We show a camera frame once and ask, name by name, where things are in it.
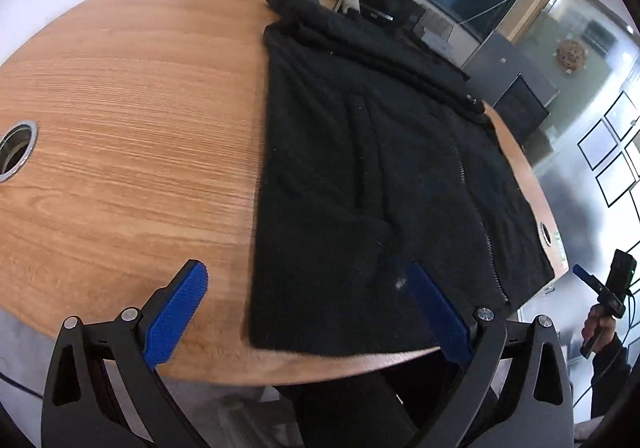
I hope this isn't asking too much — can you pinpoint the round wall ornament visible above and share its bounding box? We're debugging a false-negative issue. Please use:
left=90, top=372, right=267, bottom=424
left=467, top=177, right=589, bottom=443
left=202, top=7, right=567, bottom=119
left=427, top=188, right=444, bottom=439
left=557, top=40, right=584, bottom=71

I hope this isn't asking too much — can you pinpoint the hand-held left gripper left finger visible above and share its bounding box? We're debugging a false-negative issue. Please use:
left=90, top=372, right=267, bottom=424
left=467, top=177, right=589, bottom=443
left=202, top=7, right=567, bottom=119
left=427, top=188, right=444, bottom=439
left=42, top=259, right=211, bottom=448

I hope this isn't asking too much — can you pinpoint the black fleece zip jacket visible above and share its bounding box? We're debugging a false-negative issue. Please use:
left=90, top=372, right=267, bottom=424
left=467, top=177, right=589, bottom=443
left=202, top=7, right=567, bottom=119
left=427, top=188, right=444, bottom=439
left=244, top=0, right=556, bottom=359

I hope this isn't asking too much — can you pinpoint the group of black picture frames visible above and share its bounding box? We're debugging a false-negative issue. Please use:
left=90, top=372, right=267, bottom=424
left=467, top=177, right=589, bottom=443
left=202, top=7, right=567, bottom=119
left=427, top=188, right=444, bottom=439
left=577, top=90, right=640, bottom=256

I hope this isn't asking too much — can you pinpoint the grey metal cabinet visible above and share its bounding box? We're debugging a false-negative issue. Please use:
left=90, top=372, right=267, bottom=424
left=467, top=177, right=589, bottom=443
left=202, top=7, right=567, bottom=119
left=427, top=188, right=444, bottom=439
left=462, top=30, right=561, bottom=145

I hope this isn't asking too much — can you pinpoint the person's right forearm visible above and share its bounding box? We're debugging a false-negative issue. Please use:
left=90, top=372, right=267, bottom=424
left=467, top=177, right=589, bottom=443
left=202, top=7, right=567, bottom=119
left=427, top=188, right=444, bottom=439
left=590, top=333, right=636, bottom=421

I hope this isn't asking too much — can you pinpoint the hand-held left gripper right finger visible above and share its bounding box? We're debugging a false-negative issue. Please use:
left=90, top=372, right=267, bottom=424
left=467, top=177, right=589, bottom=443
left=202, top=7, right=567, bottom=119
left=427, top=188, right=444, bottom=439
left=405, top=263, right=574, bottom=448

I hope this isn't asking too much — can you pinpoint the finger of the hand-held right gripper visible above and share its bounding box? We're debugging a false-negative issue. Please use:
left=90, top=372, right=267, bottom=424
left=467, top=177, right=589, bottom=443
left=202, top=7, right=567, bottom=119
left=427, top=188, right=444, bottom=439
left=572, top=264, right=608, bottom=299

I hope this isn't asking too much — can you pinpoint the person's right hand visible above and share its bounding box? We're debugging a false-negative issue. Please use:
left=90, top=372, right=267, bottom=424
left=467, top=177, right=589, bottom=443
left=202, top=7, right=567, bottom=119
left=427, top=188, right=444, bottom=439
left=582, top=303, right=622, bottom=355

